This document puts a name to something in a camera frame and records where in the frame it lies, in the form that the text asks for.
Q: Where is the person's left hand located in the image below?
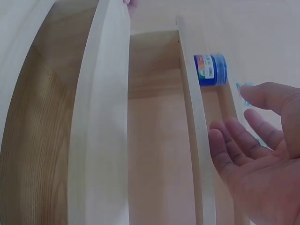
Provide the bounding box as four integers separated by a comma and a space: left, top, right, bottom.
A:
123, 0, 139, 17

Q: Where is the person's right hand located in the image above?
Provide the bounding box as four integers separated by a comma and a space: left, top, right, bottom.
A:
208, 82, 300, 225

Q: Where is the light wooden drawer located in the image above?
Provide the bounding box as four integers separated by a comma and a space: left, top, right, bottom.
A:
67, 0, 251, 225

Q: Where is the white packet with teal print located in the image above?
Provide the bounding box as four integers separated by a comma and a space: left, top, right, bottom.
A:
236, 82, 283, 150

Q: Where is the blue jar with colourful label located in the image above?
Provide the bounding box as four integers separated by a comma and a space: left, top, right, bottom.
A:
193, 54, 228, 87

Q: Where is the wooden cabinet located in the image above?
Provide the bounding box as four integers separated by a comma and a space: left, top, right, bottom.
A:
0, 0, 99, 225

